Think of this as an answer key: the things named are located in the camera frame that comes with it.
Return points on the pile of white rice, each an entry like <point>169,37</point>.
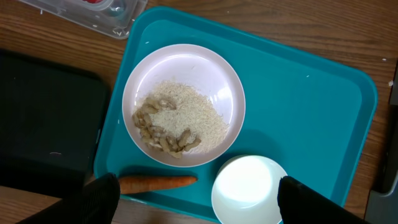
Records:
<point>183,108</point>

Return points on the teal serving tray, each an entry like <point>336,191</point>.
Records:
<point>309,114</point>

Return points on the white bowl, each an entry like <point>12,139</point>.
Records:
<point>245,191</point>

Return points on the black plastic tray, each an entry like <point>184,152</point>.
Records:
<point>51,120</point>

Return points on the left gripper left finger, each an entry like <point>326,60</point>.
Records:
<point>95,203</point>

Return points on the clear plastic storage bin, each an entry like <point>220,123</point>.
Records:
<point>113,18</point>

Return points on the white plate with food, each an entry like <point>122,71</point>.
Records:
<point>204,70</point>

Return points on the pile of peanut shells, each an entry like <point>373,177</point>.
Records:
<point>157,137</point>

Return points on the orange carrot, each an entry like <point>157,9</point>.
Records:
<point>141,184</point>

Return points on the red snack wrapper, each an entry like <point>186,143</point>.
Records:
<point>93,1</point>

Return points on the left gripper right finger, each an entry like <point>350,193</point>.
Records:
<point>300,204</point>

